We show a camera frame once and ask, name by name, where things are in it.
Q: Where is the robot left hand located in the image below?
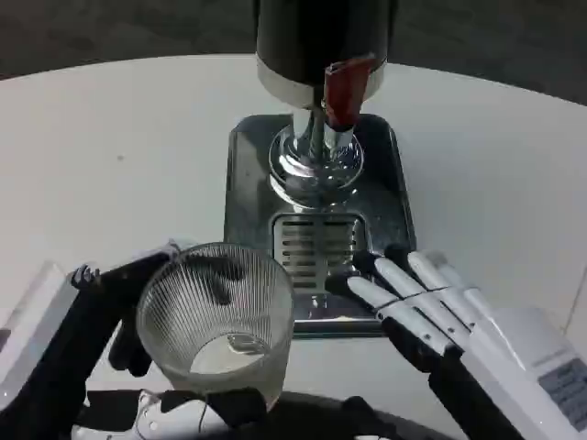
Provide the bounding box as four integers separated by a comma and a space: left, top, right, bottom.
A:
0, 236, 268, 440

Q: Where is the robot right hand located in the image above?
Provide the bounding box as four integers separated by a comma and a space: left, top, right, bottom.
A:
328, 244, 587, 440

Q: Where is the clear ribbed glass cup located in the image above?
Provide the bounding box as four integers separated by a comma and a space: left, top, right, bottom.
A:
135, 242, 295, 412

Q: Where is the black robot torso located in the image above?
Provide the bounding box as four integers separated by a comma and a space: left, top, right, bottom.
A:
85, 387, 465, 440

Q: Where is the slotted steel tray grid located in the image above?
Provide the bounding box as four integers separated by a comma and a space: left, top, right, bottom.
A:
270, 212, 368, 295

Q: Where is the steel drip tray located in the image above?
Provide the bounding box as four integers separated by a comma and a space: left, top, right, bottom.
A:
222, 113, 418, 339

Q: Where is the black drink dispenser chrome stand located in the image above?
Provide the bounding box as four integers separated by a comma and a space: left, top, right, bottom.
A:
254, 0, 391, 213

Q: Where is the red tap handle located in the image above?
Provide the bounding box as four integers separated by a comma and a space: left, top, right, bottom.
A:
322, 53, 376, 130

